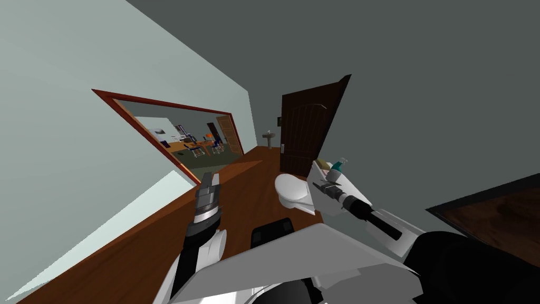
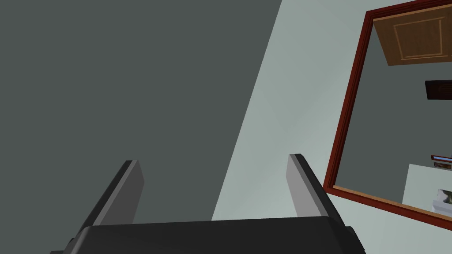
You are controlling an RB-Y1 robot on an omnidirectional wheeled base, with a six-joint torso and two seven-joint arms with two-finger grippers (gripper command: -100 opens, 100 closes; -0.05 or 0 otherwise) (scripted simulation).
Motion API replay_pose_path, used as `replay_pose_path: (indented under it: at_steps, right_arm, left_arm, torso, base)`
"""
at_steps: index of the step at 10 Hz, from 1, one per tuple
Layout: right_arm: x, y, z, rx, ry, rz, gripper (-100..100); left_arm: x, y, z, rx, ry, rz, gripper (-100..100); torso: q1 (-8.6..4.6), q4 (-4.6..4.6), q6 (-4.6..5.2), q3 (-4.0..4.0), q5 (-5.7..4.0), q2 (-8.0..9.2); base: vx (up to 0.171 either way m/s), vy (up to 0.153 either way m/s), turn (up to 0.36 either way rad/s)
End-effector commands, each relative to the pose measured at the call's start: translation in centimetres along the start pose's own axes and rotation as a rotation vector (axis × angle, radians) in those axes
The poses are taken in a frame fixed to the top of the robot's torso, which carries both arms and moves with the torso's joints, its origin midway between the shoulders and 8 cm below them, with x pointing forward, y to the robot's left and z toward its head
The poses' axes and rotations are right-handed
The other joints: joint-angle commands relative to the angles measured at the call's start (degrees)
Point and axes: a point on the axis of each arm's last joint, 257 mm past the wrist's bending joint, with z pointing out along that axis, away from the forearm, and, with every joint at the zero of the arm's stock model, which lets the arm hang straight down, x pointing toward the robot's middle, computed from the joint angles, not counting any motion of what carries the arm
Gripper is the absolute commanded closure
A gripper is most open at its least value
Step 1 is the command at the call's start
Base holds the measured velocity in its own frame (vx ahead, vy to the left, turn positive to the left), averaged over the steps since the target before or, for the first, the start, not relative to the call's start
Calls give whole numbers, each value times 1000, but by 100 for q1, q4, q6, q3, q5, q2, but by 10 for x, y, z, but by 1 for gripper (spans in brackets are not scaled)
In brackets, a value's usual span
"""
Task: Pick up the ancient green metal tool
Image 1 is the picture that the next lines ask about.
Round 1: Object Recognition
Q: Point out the dark brown door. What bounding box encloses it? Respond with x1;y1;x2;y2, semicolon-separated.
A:
280;74;352;178

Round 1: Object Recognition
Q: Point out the teal spray bottle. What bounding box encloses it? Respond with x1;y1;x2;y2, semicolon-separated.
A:
325;158;349;184

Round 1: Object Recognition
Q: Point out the white toilet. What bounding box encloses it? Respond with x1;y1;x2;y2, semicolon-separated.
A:
274;160;373;217

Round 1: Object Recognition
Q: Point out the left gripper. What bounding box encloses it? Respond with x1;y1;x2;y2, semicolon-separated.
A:
194;171;222;213

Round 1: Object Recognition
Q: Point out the dark framed brown panel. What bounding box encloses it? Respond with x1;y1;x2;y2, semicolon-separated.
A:
425;173;540;269

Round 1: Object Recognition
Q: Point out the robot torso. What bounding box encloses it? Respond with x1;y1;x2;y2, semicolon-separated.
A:
168;217;424;304

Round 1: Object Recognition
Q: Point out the orange table with chairs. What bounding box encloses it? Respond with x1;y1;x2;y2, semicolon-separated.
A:
168;132;225;159

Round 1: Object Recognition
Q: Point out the light brown door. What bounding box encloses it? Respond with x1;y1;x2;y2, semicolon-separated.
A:
216;115;243;156

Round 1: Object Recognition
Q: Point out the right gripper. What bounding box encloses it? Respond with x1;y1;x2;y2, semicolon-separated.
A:
312;180;348;205

